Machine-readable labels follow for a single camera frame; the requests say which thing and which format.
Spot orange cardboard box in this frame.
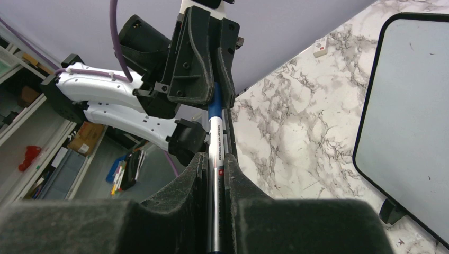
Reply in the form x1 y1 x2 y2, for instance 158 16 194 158
67 121 104 156

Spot red object on shelf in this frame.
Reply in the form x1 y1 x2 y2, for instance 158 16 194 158
18 146 42 172

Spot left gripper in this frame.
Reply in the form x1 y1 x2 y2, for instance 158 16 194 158
134 6 240 119

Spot small white red tag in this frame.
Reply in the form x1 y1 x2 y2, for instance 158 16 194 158
313 37 328 58

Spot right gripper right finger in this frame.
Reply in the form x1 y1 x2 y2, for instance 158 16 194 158
224 154 393 253

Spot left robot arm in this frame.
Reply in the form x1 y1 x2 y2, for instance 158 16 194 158
40 1 243 168

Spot black framed small whiteboard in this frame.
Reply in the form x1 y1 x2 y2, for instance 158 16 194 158
352 12 448 247

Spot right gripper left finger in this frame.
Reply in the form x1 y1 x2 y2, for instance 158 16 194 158
1 152 208 253

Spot markers on floor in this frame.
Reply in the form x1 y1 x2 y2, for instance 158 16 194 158
105 149 146 196

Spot whiteboard marker pen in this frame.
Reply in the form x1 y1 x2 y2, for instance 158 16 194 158
206 82 226 253

